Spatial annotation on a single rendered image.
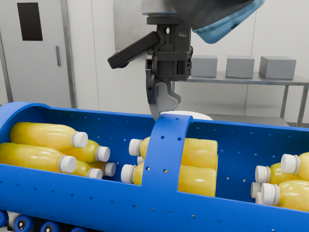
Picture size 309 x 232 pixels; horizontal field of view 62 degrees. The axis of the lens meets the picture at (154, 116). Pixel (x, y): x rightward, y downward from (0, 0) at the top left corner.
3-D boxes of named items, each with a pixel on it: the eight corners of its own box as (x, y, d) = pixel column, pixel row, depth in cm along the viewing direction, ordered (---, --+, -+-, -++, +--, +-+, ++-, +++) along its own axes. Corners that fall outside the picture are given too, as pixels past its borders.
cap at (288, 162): (289, 154, 54) (280, 153, 55) (294, 154, 50) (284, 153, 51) (287, 173, 54) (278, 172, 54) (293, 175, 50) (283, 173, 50)
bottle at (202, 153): (219, 135, 57) (140, 128, 62) (218, 149, 51) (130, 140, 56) (217, 162, 60) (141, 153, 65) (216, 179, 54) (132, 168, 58)
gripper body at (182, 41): (185, 84, 48) (188, 15, 44) (142, 82, 50) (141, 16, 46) (191, 78, 55) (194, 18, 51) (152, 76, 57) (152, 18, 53)
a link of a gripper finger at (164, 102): (176, 128, 52) (177, 83, 49) (148, 125, 53) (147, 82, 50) (179, 123, 55) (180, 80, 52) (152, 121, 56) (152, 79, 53)
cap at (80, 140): (74, 132, 62) (81, 133, 62) (82, 130, 66) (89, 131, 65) (74, 148, 62) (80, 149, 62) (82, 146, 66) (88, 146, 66)
